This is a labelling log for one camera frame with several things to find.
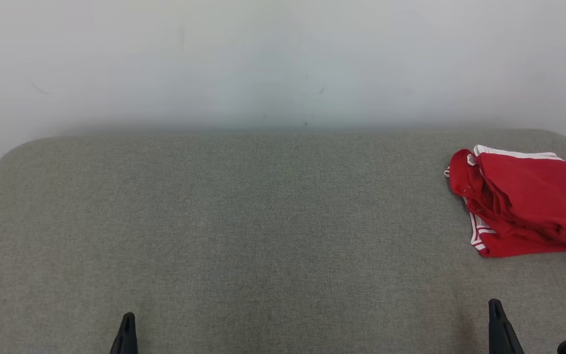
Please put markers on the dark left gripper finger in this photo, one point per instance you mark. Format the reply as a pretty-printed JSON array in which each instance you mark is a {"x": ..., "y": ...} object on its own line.
[
  {"x": 122, "y": 339},
  {"x": 132, "y": 339}
]

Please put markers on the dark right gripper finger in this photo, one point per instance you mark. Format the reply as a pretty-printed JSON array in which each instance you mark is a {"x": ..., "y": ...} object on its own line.
[
  {"x": 494, "y": 334},
  {"x": 509, "y": 341}
]

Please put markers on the red number 3 jersey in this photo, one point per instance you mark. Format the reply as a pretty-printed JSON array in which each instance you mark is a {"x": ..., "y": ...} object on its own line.
[{"x": 509, "y": 247}]

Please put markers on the red white-striped shorts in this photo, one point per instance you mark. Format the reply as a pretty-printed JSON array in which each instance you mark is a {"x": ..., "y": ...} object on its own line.
[{"x": 533, "y": 187}]

